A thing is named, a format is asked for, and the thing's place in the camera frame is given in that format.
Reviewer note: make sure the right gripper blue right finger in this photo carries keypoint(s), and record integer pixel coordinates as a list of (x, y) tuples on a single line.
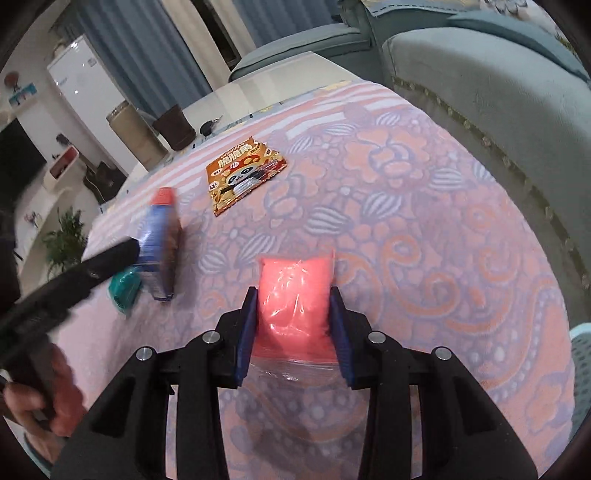
[(464, 434)]

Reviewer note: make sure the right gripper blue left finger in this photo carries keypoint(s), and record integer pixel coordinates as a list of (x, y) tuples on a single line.
[(123, 435)]

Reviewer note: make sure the teal small container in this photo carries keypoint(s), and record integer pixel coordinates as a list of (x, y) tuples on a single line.
[(124, 288)]

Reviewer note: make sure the blue bottle red cap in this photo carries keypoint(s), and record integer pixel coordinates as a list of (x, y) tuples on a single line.
[(159, 238)]

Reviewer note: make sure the pink plastic bag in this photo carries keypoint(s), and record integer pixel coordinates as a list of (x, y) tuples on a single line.
[(293, 309)]

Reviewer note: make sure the orange snack packet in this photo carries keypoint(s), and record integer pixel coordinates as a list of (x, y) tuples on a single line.
[(239, 171)]

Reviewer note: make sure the light blue perforated trash basket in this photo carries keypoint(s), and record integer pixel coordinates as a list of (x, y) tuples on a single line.
[(581, 353)]

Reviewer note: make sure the person left hand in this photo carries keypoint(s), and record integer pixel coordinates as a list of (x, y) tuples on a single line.
[(22, 401)]

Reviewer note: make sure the potted green plant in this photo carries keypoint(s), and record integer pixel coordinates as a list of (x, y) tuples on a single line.
[(65, 245)]

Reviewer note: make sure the tan thermos bottle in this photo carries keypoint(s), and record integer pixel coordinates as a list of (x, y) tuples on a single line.
[(138, 137)]

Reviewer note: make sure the white refrigerator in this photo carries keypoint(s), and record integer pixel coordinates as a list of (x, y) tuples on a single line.
[(85, 85)]

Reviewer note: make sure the dark brown cup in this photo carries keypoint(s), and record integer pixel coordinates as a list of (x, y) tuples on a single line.
[(175, 128)]

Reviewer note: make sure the black car key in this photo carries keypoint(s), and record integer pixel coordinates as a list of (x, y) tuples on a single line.
[(208, 127)]

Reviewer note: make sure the pink floral table cloth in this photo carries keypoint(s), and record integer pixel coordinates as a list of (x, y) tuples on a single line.
[(427, 245)]

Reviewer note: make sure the blue window curtain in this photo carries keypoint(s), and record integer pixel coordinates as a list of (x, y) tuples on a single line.
[(160, 53)]

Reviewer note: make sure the teal fabric sofa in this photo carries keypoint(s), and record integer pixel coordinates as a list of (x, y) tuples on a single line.
[(523, 116)]

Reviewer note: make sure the teal pillow left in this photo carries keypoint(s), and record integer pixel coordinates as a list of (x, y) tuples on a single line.
[(523, 33)]

